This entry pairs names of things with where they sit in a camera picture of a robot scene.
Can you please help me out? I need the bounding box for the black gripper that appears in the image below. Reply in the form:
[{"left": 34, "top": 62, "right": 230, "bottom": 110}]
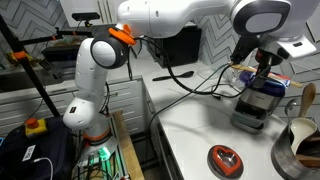
[{"left": 250, "top": 42, "right": 285, "bottom": 89}]

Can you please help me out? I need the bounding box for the wooden spatula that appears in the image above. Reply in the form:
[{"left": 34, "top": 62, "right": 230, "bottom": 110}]
[{"left": 229, "top": 63, "right": 304, "bottom": 89}]

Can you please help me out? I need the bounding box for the metal spoon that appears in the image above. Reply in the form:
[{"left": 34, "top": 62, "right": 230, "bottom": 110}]
[{"left": 284, "top": 97, "right": 300, "bottom": 118}]

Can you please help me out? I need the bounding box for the wooden spoon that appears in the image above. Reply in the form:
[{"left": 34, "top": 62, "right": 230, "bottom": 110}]
[{"left": 297, "top": 82, "right": 317, "bottom": 120}]

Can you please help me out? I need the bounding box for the clear glass bowl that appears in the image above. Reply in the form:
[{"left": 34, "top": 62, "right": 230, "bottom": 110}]
[{"left": 196, "top": 64, "right": 223, "bottom": 81}]

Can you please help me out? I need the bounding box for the white silicone spatula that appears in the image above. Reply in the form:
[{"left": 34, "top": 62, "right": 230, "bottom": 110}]
[{"left": 288, "top": 117, "right": 318, "bottom": 155}]

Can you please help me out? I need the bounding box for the metal utensil holder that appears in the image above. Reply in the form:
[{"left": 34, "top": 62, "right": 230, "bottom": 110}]
[{"left": 270, "top": 118, "right": 320, "bottom": 180}]

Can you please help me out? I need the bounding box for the black slotted spoon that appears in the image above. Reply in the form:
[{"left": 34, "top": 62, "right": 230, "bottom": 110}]
[{"left": 152, "top": 70, "right": 195, "bottom": 83}]

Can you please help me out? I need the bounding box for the black microwave oven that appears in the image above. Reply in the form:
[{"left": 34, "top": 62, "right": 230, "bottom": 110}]
[{"left": 146, "top": 25, "right": 203, "bottom": 69}]

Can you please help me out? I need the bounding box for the orange heart cookie cutter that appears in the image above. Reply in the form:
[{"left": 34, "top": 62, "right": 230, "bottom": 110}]
[{"left": 211, "top": 145, "right": 243, "bottom": 177}]

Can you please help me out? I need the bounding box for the dark round dish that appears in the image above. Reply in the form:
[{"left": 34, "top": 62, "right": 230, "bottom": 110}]
[{"left": 206, "top": 144, "right": 245, "bottom": 180}]

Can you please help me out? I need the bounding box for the white drawer cabinet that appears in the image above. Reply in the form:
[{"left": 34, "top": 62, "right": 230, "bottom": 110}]
[{"left": 0, "top": 75, "right": 146, "bottom": 138}]

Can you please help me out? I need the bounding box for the wooden board edge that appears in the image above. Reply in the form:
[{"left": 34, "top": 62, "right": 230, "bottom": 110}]
[{"left": 111, "top": 110, "right": 145, "bottom": 180}]

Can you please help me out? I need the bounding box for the black bag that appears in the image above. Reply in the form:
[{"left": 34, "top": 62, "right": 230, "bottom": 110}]
[{"left": 0, "top": 115, "right": 76, "bottom": 180}]

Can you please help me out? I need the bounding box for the black tripod stand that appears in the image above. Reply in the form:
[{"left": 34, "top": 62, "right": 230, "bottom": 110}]
[{"left": 0, "top": 14, "right": 95, "bottom": 118}]

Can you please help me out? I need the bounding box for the yellow emergency stop button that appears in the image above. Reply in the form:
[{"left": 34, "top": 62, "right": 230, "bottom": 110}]
[{"left": 24, "top": 116, "right": 48, "bottom": 140}]

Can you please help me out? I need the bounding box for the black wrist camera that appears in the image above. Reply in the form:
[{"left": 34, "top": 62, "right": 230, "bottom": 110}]
[{"left": 230, "top": 34, "right": 260, "bottom": 65}]

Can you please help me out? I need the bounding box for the black coffee maker cord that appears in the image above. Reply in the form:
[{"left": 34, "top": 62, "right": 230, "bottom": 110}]
[{"left": 199, "top": 84, "right": 242, "bottom": 101}]

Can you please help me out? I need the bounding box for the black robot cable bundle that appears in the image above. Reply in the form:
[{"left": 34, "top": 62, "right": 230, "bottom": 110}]
[{"left": 125, "top": 34, "right": 256, "bottom": 98}]

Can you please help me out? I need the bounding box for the long black power cable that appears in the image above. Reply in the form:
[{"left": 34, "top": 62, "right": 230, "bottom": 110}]
[{"left": 146, "top": 63, "right": 235, "bottom": 135}]

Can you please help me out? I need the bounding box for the black camera on stand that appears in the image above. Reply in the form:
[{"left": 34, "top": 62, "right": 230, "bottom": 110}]
[{"left": 71, "top": 11, "right": 101, "bottom": 28}]

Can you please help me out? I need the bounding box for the white charging cable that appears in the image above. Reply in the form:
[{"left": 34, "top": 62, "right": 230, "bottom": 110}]
[{"left": 32, "top": 156, "right": 55, "bottom": 180}]

